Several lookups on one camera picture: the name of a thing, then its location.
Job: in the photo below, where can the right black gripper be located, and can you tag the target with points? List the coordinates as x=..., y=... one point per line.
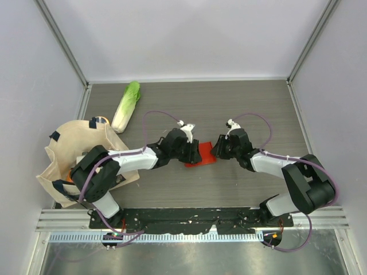
x=218, y=150

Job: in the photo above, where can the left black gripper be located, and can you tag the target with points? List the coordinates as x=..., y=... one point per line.
x=193, y=155

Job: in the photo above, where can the red paper box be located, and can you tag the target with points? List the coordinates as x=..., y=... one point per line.
x=207, y=158

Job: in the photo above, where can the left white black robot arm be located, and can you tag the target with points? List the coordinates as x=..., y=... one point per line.
x=95, y=174

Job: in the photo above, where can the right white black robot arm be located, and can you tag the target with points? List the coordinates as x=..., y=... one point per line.
x=308, y=187

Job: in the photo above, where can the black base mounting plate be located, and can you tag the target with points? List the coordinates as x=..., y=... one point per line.
x=194, y=221

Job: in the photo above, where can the napa cabbage toy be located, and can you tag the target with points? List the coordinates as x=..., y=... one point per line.
x=126, y=107

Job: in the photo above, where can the orange white item behind bag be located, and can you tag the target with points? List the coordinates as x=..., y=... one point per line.
x=101, y=119

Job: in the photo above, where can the beige printed tote bag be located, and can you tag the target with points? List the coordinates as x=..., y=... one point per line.
x=67, y=143

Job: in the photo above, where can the orange item in bag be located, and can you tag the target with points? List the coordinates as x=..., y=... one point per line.
x=69, y=179

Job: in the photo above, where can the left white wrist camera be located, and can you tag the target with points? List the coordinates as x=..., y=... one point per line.
x=187, y=129

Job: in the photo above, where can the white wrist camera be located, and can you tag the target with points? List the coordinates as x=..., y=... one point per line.
x=187, y=129
x=231, y=125

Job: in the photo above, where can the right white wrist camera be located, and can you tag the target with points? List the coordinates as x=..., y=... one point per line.
x=231, y=125

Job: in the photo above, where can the white slotted cable duct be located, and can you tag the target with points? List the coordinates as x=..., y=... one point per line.
x=79, y=237

